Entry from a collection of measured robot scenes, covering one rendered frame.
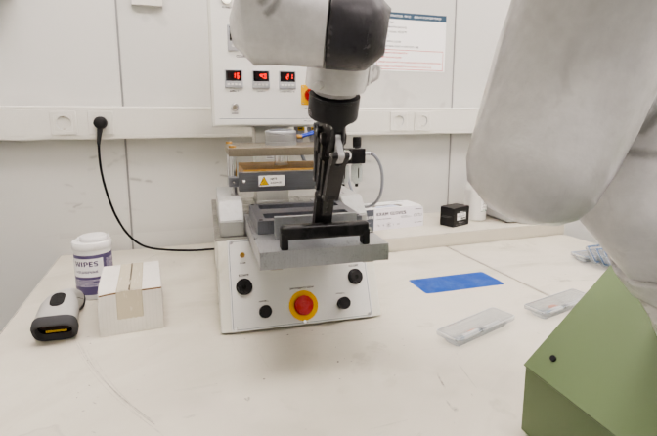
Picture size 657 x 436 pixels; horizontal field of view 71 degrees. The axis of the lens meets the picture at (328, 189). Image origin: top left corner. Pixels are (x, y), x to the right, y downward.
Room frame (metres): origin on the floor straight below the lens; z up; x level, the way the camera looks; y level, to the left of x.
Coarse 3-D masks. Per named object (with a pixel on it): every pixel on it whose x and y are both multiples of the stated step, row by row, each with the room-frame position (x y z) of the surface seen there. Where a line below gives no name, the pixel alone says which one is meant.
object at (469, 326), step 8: (480, 312) 0.92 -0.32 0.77; (488, 312) 0.92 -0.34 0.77; (496, 312) 0.92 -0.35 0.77; (504, 312) 0.92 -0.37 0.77; (464, 320) 0.89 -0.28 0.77; (472, 320) 0.89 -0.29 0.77; (480, 320) 0.89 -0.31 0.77; (488, 320) 0.89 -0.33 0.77; (496, 320) 0.89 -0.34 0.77; (440, 328) 0.85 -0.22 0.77; (448, 328) 0.85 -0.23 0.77; (456, 328) 0.85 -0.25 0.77; (464, 328) 0.85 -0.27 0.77; (472, 328) 0.85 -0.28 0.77; (480, 328) 0.85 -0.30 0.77; (456, 336) 0.82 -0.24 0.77; (464, 336) 0.82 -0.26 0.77
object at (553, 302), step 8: (552, 296) 1.01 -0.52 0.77; (560, 296) 1.01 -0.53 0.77; (568, 296) 1.01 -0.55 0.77; (576, 296) 1.01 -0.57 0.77; (528, 304) 0.97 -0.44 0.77; (536, 304) 0.97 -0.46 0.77; (544, 304) 0.97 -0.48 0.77; (552, 304) 0.97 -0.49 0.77; (560, 304) 0.97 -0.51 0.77; (568, 304) 0.97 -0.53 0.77; (544, 312) 0.92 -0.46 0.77
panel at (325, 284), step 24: (240, 240) 0.95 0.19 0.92; (240, 264) 0.93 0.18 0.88; (336, 264) 0.97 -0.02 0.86; (360, 264) 0.98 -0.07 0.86; (264, 288) 0.92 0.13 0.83; (288, 288) 0.93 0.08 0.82; (312, 288) 0.94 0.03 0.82; (336, 288) 0.95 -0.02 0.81; (360, 288) 0.96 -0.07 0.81; (240, 312) 0.89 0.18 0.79; (288, 312) 0.91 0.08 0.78; (312, 312) 0.92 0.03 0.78; (336, 312) 0.93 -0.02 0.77; (360, 312) 0.94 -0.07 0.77
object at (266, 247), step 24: (288, 216) 0.79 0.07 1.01; (312, 216) 0.80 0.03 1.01; (336, 216) 0.81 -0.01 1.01; (264, 240) 0.78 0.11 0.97; (288, 240) 0.78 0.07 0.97; (312, 240) 0.78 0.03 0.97; (336, 240) 0.78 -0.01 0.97; (384, 240) 0.78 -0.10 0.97; (264, 264) 0.71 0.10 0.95; (288, 264) 0.72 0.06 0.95; (312, 264) 0.73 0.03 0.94
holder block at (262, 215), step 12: (252, 204) 0.97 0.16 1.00; (264, 204) 0.97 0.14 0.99; (276, 204) 0.97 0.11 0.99; (288, 204) 0.98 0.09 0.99; (300, 204) 0.99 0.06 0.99; (312, 204) 0.99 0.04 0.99; (336, 204) 0.98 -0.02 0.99; (252, 216) 0.90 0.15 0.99; (264, 216) 0.88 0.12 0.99; (360, 216) 0.87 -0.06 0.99; (264, 228) 0.82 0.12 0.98
